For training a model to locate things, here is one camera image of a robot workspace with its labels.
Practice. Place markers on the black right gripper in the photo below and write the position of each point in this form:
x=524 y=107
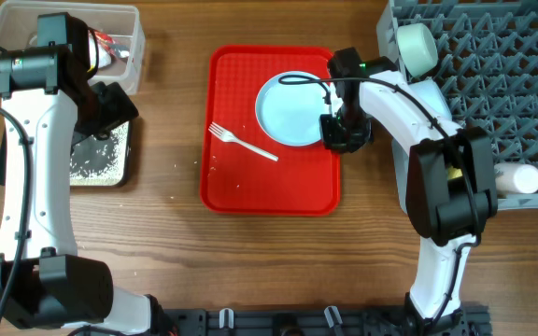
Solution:
x=333 y=141

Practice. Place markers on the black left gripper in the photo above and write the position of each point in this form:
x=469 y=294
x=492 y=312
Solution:
x=117 y=105

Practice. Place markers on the white napkin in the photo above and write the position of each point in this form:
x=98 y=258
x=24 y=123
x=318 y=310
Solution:
x=99 y=55

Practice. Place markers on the white rice pile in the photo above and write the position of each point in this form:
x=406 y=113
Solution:
x=105 y=158

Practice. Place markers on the light blue plate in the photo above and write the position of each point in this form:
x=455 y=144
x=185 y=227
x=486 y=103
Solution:
x=289 y=105

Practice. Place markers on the red snack wrapper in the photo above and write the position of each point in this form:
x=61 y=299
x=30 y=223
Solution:
x=112 y=46

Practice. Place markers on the mint green bowl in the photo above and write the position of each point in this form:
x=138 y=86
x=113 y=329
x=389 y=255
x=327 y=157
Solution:
x=417 y=48

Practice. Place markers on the yellow plastic cup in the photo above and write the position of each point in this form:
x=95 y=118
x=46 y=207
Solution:
x=453 y=173

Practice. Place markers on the white plastic cup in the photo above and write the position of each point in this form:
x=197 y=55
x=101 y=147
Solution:
x=516 y=178

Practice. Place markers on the light blue bowl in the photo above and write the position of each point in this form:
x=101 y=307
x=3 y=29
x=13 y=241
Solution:
x=429 y=92

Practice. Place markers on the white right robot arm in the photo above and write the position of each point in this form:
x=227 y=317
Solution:
x=450 y=184

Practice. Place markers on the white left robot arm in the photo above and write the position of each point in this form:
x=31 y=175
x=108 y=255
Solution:
x=47 y=103

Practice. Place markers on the grey dishwasher rack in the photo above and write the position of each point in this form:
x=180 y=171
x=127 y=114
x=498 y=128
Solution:
x=487 y=70

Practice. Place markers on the black tray bin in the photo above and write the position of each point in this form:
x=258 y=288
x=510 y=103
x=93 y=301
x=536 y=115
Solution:
x=105 y=158

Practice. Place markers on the red plastic tray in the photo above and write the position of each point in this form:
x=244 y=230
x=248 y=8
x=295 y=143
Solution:
x=304 y=181

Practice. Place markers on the clear plastic bin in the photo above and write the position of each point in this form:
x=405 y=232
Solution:
x=18 y=27

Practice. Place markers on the white plastic fork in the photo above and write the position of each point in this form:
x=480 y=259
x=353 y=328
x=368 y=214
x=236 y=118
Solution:
x=228 y=137

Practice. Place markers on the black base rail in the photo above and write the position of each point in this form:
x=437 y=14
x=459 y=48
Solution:
x=373 y=321

